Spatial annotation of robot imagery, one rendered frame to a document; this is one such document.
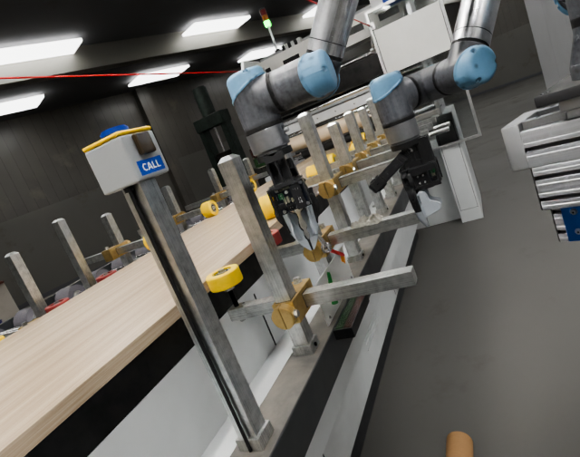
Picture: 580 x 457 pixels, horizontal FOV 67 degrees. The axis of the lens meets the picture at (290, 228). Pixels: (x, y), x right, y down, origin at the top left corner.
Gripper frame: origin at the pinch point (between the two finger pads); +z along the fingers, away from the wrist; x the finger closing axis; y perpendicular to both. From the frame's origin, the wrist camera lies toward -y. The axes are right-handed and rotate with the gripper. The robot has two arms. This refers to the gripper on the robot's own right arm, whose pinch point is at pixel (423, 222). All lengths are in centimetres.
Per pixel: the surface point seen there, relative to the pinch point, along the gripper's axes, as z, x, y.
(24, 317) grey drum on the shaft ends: -2, 10, -175
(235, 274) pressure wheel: -7.4, -26.0, -37.9
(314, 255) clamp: -1.6, -8.5, -26.3
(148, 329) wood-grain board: -8, -48, -46
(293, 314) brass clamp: 1.7, -32.8, -24.1
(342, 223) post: -0.7, 19.3, -26.3
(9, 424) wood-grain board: -8, -72, -52
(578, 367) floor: 83, 53, 26
